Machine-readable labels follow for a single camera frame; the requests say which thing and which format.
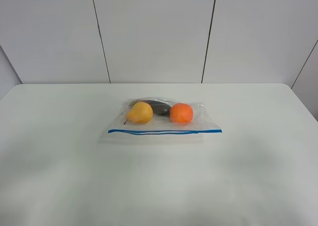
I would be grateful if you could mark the yellow pear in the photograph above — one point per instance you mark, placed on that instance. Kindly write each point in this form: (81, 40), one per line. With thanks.
(140, 113)

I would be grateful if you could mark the clear zip bag blue seal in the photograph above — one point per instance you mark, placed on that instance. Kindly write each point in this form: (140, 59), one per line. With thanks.
(120, 131)

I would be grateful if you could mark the dark purple eggplant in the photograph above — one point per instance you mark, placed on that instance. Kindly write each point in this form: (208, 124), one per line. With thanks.
(159, 108)

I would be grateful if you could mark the orange fruit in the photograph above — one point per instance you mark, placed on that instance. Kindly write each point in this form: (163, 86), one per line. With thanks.
(181, 113)

